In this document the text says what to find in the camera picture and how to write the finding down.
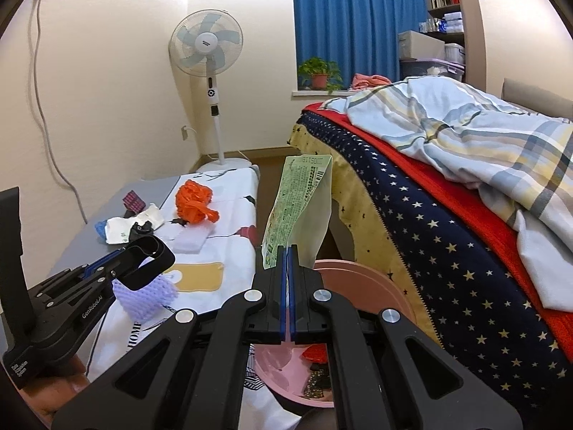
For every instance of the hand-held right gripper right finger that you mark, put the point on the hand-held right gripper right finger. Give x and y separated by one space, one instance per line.
293 286

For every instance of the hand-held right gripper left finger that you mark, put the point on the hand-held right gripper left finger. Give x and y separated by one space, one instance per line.
281 286

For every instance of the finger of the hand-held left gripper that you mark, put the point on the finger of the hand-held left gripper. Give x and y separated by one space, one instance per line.
100 262
96 283

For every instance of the blue wrapper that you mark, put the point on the blue wrapper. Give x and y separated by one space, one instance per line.
100 227

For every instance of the white printed wrapper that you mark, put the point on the white printed wrapper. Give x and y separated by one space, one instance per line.
121 228

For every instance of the black wrapper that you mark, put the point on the black wrapper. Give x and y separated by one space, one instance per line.
138 231

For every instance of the purple foam net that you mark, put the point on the purple foam net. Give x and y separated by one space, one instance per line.
143 307

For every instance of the black curled plastic piece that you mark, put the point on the black curled plastic piece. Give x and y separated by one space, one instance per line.
156 268

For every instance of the pink plastic basin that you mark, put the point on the pink plastic basin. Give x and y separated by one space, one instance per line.
358 286

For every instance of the green printed snack packet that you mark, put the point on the green printed snack packet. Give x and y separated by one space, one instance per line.
295 197

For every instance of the white foam net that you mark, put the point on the white foam net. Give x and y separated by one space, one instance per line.
190 239

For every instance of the orange plastic bag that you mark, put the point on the orange plastic bag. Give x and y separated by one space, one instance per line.
192 201

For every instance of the person's left hand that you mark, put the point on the person's left hand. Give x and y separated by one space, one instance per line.
53 394

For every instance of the grey low table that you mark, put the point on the grey low table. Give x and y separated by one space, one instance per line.
89 215

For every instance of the red wrapper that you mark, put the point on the red wrapper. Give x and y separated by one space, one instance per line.
315 353

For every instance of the white printed tablecloth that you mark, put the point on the white printed tablecloth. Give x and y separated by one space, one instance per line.
224 242

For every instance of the dark patterned wrapper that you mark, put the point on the dark patterned wrapper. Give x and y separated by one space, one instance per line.
318 383

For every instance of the yellow star bedsheet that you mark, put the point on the yellow star bedsheet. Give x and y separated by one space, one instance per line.
358 197

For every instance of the bed with starry cover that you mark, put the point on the bed with starry cover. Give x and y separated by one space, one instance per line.
447 268

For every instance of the red blanket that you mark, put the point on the red blanket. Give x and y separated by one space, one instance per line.
429 188

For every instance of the white windowsill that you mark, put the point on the white windowsill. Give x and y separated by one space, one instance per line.
313 92

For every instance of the potted green plant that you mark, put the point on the potted green plant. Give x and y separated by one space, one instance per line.
318 81

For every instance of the pink folded cloth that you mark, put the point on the pink folded cloth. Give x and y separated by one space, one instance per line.
369 81

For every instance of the plaid quilt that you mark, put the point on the plaid quilt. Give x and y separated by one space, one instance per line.
470 143

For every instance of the white standing fan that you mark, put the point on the white standing fan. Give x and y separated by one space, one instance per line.
206 42

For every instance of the purple lid storage box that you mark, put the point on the purple lid storage box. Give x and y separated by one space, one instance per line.
421 69

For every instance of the grey box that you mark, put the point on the grey box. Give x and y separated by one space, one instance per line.
418 45

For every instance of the blue curtain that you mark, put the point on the blue curtain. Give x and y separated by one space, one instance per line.
349 18

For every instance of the clear storage box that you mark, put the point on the clear storage box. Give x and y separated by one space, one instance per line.
454 53

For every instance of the small bottles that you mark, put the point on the small bottles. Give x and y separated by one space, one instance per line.
429 25

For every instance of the beige headboard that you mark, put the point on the beige headboard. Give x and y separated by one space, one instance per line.
537 98

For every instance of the wooden bookshelf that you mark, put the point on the wooden bookshelf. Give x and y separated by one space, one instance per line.
463 22

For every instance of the row of books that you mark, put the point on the row of books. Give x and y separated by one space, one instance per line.
438 1

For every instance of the grey bed frame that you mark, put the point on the grey bed frame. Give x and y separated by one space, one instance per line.
342 242

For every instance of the low wall outlet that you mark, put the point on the low wall outlet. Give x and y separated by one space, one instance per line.
185 132

